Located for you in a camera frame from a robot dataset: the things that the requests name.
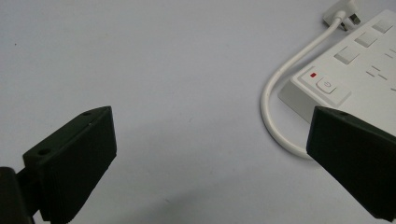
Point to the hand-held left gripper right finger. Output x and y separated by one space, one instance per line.
351 149

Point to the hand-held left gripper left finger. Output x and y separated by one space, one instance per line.
74 161

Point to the white power strip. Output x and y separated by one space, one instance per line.
351 71

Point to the white power plug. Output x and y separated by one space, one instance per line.
344 12

